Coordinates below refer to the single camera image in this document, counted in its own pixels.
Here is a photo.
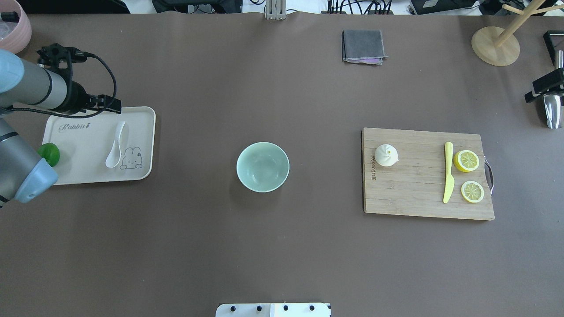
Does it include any metal scoop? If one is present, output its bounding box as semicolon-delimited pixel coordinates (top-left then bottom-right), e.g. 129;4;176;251
542;93;564;129

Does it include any yellow lemon slice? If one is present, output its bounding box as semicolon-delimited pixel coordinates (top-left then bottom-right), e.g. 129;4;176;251
460;181;485;203

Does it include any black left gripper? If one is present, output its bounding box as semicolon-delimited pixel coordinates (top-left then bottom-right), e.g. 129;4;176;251
85;95;122;114

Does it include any pale green bowl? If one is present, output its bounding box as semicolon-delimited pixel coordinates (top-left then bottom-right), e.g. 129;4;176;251
236;142;290;193

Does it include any grey folded cloth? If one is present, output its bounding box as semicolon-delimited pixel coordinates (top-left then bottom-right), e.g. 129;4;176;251
341;29;388;66

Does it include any green lime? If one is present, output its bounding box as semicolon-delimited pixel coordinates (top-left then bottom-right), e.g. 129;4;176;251
37;143;60;167

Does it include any wooden cup stand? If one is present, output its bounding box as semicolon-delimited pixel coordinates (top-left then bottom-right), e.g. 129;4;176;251
471;0;564;66

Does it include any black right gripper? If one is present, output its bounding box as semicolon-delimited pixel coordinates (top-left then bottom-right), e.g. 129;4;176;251
524;67;564;103

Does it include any yellow lemon half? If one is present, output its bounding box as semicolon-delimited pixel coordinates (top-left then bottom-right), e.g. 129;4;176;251
453;150;480;173

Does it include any white ceramic spoon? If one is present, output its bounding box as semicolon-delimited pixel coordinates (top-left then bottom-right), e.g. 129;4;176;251
105;121;126;168

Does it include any cream rabbit tray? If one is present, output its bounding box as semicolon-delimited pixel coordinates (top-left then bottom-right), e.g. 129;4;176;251
43;107;156;185

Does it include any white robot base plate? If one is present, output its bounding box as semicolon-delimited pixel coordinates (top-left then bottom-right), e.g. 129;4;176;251
215;302;332;317

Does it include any yellow plastic knife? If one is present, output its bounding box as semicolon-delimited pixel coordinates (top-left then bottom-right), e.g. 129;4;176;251
443;142;455;203

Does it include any pink bowl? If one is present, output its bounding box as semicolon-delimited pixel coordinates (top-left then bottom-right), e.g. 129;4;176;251
0;0;32;54

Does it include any wooden cutting board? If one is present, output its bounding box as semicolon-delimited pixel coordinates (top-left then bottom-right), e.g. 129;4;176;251
361;128;495;221

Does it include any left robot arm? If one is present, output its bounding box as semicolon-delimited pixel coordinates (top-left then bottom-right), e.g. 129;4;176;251
0;44;121;205

